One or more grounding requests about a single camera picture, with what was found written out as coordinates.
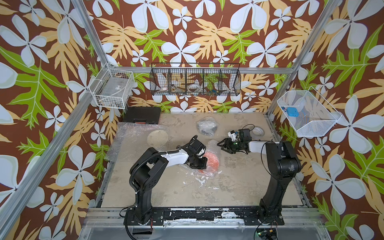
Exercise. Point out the white wire basket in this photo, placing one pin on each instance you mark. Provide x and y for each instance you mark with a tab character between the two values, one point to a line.
317	115
112	87

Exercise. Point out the white wire basket left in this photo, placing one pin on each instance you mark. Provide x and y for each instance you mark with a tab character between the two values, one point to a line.
112	87

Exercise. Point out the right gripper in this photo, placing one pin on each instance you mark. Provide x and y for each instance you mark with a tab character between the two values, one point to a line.
226	140

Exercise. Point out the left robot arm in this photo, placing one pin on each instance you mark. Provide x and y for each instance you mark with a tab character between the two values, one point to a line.
147	171

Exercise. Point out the clear tape roll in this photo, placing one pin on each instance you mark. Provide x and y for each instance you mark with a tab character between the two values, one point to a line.
258	131

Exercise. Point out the cream dinner plate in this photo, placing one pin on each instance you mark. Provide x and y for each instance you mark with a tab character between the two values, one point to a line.
157	138

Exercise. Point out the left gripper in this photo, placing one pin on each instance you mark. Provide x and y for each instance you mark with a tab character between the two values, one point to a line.
203	165

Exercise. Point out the white wire basket right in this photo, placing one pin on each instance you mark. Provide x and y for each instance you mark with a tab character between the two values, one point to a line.
317	115

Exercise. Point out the orange dinner plate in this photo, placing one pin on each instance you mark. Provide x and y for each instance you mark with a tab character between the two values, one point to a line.
213	162

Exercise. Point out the bubble wrap pile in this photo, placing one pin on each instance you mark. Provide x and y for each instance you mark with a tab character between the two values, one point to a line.
130	142

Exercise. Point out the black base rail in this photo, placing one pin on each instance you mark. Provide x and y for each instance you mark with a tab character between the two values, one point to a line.
249	216

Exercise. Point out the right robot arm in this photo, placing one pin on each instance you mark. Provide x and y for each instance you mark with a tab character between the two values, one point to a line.
282	166

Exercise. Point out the black wire basket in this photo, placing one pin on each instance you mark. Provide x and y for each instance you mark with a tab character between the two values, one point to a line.
208	79

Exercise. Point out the black plastic case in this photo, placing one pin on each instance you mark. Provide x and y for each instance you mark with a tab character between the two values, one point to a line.
143	115

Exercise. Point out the blue small object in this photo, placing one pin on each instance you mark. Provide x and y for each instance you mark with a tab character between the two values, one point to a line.
292	112

